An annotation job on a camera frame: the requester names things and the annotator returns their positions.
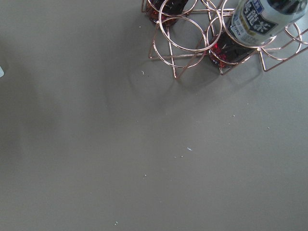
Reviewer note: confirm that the tea bottle back left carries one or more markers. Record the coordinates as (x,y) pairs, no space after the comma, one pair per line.
(172,8)

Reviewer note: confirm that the copper wire bottle rack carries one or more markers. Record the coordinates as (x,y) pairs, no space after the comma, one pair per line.
(183,58)

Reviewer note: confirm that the tea bottle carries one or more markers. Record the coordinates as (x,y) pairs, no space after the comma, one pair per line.
(172,8)
(253,24)

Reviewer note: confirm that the tea bottle front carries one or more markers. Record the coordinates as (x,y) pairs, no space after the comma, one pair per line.
(253,24)

